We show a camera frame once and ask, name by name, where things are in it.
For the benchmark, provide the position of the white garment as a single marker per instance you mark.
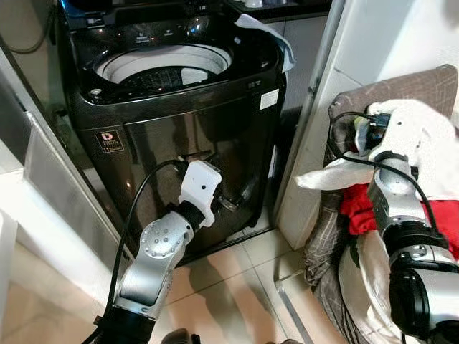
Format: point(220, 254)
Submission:
point(437, 143)

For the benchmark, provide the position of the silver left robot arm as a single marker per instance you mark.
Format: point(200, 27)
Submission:
point(154, 251)

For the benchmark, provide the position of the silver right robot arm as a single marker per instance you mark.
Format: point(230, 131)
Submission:
point(412, 244)

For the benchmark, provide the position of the black top-loading washing machine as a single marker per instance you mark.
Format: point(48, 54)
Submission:
point(150, 150)

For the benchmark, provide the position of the brown plaid fabric laundry basket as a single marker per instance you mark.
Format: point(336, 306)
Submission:
point(423, 84)

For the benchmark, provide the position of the red garment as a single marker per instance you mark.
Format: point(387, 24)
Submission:
point(358, 208)

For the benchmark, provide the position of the pale blue cloth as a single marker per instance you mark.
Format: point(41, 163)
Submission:
point(276, 39)

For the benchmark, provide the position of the dark robot foot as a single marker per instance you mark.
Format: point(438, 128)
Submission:
point(179, 337)

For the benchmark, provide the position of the dark countertop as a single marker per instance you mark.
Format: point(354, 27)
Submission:
point(287, 10)

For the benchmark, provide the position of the cream cloth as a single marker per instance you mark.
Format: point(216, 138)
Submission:
point(369, 287)

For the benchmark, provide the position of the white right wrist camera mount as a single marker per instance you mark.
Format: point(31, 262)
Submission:
point(398, 132)

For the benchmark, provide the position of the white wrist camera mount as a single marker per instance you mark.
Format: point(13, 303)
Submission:
point(398, 132)
point(201, 183)

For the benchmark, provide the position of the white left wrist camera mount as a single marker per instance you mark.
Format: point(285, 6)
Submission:
point(201, 183)

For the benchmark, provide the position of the metal floor rail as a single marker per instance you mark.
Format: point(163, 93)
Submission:
point(294, 308)

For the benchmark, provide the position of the white low wall board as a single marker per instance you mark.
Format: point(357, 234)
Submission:
point(50, 193)

